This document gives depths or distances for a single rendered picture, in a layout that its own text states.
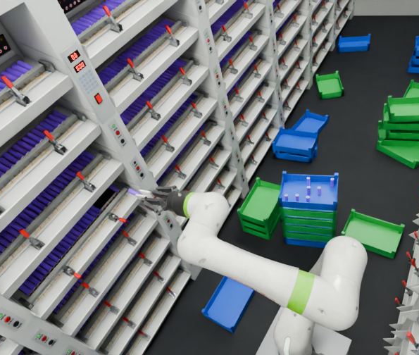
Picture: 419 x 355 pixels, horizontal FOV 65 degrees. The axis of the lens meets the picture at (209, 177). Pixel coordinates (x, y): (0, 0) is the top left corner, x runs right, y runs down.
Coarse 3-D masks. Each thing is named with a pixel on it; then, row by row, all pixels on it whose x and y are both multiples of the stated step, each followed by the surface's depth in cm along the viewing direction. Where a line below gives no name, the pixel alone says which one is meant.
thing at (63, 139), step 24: (48, 120) 117; (72, 120) 117; (96, 120) 118; (24, 144) 111; (48, 144) 112; (72, 144) 114; (0, 168) 105; (24, 168) 108; (48, 168) 108; (0, 192) 102; (24, 192) 103; (0, 216) 98
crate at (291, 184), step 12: (288, 180) 195; (300, 180) 193; (312, 180) 191; (324, 180) 188; (336, 180) 183; (288, 192) 190; (300, 192) 188; (312, 192) 186; (324, 192) 184; (336, 192) 182; (288, 204) 181; (300, 204) 178; (312, 204) 176; (324, 204) 173; (336, 204) 171
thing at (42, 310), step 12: (120, 180) 149; (132, 204) 145; (120, 216) 141; (84, 228) 138; (108, 228) 138; (96, 240) 135; (108, 240) 139; (84, 252) 132; (96, 252) 134; (72, 264) 129; (84, 264) 129; (72, 276) 127; (60, 288) 124; (24, 300) 119; (48, 300) 121; (60, 300) 125; (36, 312) 119; (48, 312) 121
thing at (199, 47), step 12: (180, 0) 148; (192, 0) 146; (180, 12) 152; (192, 12) 149; (204, 12) 155; (204, 24) 157; (192, 48) 164; (204, 48) 161; (216, 60) 172; (204, 84) 179; (216, 84) 178; (216, 108) 188; (228, 108) 195; (228, 120) 198; (228, 132) 202; (228, 144) 207; (240, 156) 224; (240, 168) 228; (240, 180) 233
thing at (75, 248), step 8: (120, 192) 145; (112, 208) 142; (104, 216) 139; (96, 224) 136; (104, 224) 138; (88, 232) 134; (80, 240) 132; (88, 240) 134; (72, 248) 130; (80, 248) 132; (64, 256) 128; (72, 256) 130; (64, 264) 127; (56, 272) 125; (48, 280) 123; (40, 288) 121; (32, 296) 120
